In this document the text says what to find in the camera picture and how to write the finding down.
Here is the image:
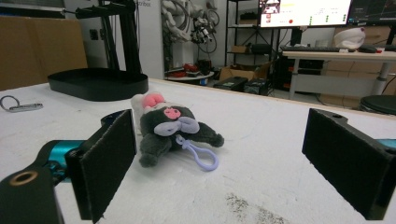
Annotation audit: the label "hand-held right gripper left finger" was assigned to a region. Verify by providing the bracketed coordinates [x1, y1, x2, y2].
[64, 108, 137, 224]

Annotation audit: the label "open cardboard box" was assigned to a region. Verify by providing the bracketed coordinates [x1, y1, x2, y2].
[219, 62, 273, 83]

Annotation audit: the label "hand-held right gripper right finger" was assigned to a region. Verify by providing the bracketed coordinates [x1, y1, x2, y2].
[302, 107, 396, 221]

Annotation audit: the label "brown cardboard panel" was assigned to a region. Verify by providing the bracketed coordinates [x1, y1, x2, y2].
[0, 15, 89, 92]

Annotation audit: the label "black metal shelf rack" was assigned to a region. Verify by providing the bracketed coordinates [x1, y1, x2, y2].
[225, 0, 282, 68]

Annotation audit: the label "black equipment case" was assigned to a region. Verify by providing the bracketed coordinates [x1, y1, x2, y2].
[213, 76, 249, 92]
[243, 77, 271, 96]

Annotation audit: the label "silver carabiner keyring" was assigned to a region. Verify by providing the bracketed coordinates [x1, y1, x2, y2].
[0, 94, 44, 113]

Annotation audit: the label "black computer mouse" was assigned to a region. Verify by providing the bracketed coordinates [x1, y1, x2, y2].
[358, 44, 378, 54]

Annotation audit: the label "round white table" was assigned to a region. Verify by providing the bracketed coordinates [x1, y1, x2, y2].
[164, 70, 216, 83]

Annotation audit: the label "wooden desk with white legs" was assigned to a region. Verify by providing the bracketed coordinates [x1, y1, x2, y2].
[281, 49, 396, 101]

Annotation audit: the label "black keyboard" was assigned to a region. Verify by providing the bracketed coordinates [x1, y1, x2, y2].
[279, 45, 357, 53]

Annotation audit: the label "stacked cardboard boxes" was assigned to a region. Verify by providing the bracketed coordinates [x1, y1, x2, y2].
[319, 25, 396, 109]

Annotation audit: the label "robot hardware with cables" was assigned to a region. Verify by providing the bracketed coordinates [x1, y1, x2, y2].
[190, 8, 220, 54]

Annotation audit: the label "white plush cushion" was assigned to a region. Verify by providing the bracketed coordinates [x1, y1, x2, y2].
[332, 26, 367, 50]

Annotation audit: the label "bright computer monitor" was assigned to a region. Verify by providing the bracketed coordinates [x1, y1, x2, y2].
[259, 0, 353, 29]

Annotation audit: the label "dark computer monitor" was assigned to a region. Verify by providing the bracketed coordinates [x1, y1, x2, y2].
[346, 0, 396, 26]

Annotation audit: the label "grey plush toy keychain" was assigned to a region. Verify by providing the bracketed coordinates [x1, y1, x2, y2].
[130, 91, 225, 173]

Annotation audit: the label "black stand with tray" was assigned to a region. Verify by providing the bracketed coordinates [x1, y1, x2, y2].
[47, 0, 149, 103]

